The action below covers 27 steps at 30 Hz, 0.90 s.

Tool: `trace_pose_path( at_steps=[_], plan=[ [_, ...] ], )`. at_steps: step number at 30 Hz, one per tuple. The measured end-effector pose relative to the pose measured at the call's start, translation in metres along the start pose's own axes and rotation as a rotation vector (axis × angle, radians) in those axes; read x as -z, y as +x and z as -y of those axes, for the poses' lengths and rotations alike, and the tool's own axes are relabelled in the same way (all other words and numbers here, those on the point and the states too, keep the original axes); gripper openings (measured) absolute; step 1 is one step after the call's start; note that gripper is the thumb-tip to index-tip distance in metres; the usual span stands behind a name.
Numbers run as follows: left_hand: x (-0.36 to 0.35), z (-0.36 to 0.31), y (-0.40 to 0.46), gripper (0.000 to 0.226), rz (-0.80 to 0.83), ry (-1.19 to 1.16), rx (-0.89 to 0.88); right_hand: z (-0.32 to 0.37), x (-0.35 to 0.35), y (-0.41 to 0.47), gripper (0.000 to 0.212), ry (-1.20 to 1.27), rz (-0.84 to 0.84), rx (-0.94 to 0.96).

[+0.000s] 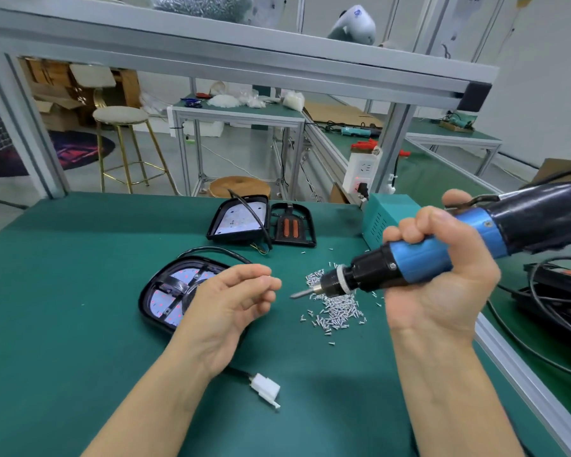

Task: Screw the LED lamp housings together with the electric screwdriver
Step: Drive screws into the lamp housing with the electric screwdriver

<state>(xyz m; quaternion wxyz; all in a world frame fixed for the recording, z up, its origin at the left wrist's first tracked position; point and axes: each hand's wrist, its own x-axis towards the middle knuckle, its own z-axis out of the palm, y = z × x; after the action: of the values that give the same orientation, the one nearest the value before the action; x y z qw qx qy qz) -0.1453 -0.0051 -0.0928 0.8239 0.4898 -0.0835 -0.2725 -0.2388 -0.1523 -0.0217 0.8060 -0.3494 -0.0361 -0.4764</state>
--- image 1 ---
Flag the person's left hand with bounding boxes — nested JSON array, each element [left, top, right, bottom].
[[166, 263, 283, 377]]

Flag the person's right hand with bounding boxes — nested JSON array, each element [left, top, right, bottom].
[[383, 188, 502, 339]]

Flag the stack of unassembled lamp housings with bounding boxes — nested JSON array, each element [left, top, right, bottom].
[[206, 193, 272, 248]]

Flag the heap of small silver screws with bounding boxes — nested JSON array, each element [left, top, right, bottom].
[[299, 269, 386, 337]]

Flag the blue black electric screwdriver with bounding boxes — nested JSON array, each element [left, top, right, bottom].
[[290, 180, 571, 301]]

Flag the person's left forearm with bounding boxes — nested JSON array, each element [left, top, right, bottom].
[[84, 352, 220, 457]]

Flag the teal power supply box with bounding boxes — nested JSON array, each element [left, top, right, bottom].
[[362, 193, 424, 248]]

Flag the round brown wooden stool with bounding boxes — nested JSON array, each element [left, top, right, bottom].
[[207, 176, 272, 198]]

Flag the white power strip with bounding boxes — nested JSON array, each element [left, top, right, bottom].
[[343, 147, 384, 198]]

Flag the green workbench white legs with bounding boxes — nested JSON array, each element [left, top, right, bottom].
[[406, 117, 504, 175]]

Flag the brown cardboard box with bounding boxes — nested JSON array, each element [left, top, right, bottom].
[[533, 157, 571, 187]]

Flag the red tool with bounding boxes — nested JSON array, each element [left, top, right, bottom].
[[350, 140, 412, 158]]

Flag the teal hand tool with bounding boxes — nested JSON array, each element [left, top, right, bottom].
[[341, 125, 382, 139]]

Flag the small green workbench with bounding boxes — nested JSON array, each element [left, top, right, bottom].
[[166, 98, 306, 196]]

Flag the round beige stool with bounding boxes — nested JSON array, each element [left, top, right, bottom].
[[93, 105, 180, 196]]

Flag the white crumpled bag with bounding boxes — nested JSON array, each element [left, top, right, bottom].
[[282, 90, 306, 112]]

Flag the colourful round rug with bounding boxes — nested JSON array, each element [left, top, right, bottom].
[[0, 130, 115, 177]]

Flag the brown wooden cabinet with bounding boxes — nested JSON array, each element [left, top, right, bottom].
[[23, 56, 142, 109]]

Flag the open brown cardboard carton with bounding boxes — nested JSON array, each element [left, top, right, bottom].
[[33, 83, 91, 131]]

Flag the white handheld device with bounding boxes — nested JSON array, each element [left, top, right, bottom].
[[328, 4, 378, 46]]

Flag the clear bag of screws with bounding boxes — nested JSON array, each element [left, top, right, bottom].
[[150, 0, 256, 23]]

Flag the aluminium shelf frame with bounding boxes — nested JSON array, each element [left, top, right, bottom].
[[0, 0, 501, 198]]

